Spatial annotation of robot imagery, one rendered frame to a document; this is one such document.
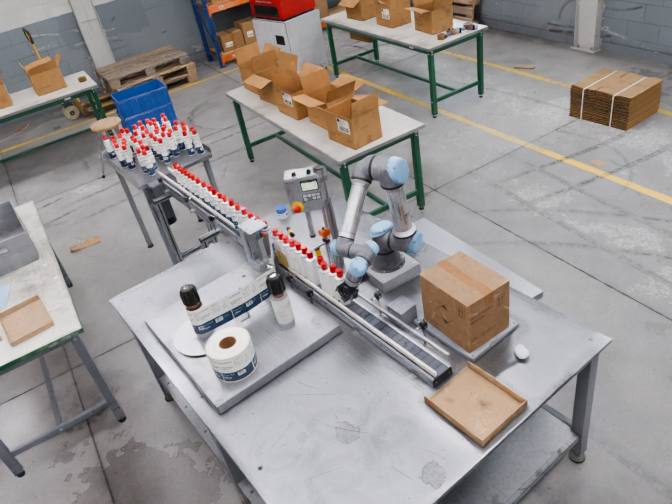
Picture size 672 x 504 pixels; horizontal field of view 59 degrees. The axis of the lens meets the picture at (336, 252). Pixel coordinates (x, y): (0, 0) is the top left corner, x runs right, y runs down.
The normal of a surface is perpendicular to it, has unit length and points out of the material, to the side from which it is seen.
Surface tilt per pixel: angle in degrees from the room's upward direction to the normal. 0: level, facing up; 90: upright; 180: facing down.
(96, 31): 90
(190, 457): 0
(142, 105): 90
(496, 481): 1
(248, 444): 0
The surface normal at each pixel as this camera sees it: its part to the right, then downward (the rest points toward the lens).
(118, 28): 0.52, 0.43
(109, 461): -0.17, -0.80
